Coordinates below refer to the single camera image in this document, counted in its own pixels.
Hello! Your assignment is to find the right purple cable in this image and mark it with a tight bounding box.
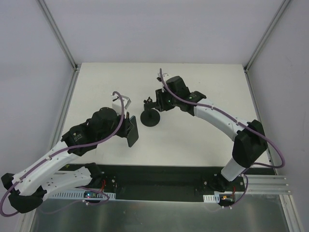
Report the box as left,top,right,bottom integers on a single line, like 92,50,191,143
158,68,285,211

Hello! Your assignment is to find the black phone stand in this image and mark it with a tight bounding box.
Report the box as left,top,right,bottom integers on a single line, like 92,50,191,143
140,97,160,127

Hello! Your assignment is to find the white cable duct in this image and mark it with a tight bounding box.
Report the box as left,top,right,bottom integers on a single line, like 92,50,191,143
49,190,116,201
203,194,220,203

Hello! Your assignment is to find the left white cable duct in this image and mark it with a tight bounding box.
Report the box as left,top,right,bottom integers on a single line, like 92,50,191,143
49,190,116,201

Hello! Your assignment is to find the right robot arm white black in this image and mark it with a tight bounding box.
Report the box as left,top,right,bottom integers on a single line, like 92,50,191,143
155,76,268,192

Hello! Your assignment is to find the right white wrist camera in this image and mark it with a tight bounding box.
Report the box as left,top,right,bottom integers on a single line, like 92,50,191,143
156,72,173,83

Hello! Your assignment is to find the purple cable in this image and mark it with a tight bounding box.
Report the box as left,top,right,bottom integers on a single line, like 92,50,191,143
158,68,285,211
0,91,127,217

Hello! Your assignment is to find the right white cable duct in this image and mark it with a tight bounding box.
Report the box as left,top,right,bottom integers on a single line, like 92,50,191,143
203,194,220,203

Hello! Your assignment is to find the left aluminium corner post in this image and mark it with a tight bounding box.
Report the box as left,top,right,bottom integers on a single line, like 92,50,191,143
37,0,82,71

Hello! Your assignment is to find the aluminium frame rail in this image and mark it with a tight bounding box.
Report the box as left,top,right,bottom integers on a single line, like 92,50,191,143
246,175,292,195

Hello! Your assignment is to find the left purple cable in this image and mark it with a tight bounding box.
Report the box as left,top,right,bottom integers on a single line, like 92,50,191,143
0,91,127,217

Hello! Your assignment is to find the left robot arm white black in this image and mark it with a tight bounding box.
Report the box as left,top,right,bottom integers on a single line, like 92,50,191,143
1,107,139,214

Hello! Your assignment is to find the black smartphone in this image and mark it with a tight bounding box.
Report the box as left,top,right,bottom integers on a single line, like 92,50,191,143
127,116,139,147

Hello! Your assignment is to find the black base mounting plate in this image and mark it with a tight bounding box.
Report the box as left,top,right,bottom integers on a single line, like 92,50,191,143
72,163,252,202

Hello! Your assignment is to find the aluminium corner post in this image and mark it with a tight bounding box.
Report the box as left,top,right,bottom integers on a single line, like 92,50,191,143
243,0,293,72
37,0,82,71

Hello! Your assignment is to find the right aluminium corner post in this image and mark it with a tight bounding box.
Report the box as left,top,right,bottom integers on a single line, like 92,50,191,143
243,0,293,72

